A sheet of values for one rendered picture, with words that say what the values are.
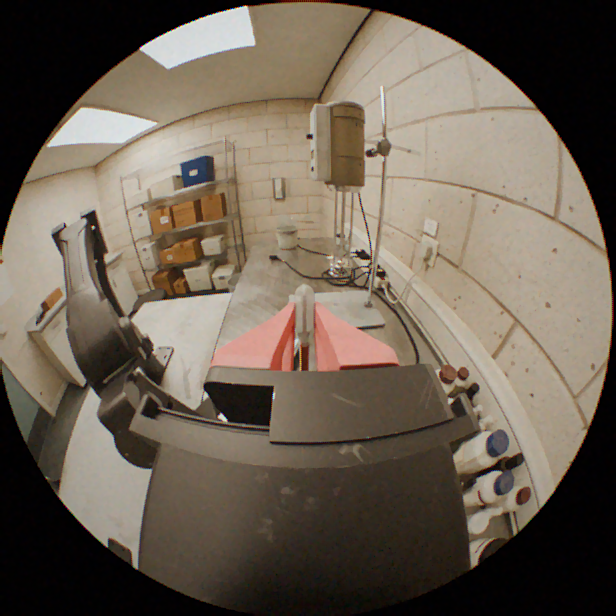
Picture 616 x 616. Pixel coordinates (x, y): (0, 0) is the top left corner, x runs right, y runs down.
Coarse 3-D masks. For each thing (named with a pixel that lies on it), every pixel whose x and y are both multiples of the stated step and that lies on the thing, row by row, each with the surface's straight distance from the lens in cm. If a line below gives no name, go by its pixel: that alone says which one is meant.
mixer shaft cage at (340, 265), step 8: (336, 192) 52; (344, 192) 53; (336, 200) 52; (344, 200) 53; (352, 200) 52; (336, 208) 52; (344, 208) 54; (352, 208) 53; (336, 216) 53; (344, 216) 54; (352, 216) 53; (336, 224) 53; (344, 224) 55; (352, 224) 53; (336, 232) 54; (336, 264) 56; (344, 264) 56; (336, 272) 56; (344, 272) 56
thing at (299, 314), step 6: (300, 288) 11; (294, 294) 12; (300, 294) 11; (300, 300) 11; (300, 306) 11; (300, 312) 12; (300, 318) 12; (300, 324) 12; (300, 330) 13; (300, 336) 13
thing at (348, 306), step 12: (288, 300) 69; (324, 300) 69; (336, 300) 70; (348, 300) 70; (360, 300) 71; (336, 312) 64; (348, 312) 65; (360, 312) 65; (372, 312) 67; (360, 324) 61; (372, 324) 62; (384, 324) 64
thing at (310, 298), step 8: (312, 296) 11; (304, 304) 11; (312, 304) 12; (304, 312) 12; (312, 312) 12; (304, 320) 12; (312, 320) 12; (304, 328) 12; (312, 328) 13; (304, 336) 13; (312, 336) 13
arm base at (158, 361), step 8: (152, 352) 59; (160, 352) 67; (168, 352) 65; (152, 360) 58; (160, 360) 64; (168, 360) 63; (144, 368) 58; (152, 368) 58; (160, 368) 60; (152, 376) 60; (160, 376) 60
